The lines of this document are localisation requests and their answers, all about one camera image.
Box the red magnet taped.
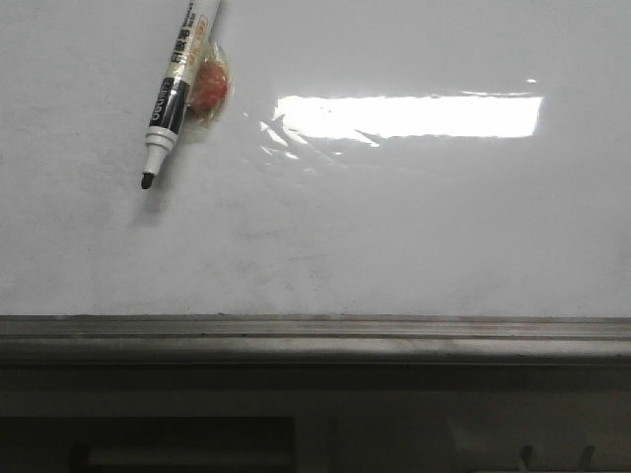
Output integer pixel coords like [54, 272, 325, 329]
[185, 41, 232, 128]

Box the white whiteboard surface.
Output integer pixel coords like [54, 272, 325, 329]
[1, 1, 630, 317]

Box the white black whiteboard marker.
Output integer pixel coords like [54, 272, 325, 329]
[141, 1, 221, 190]

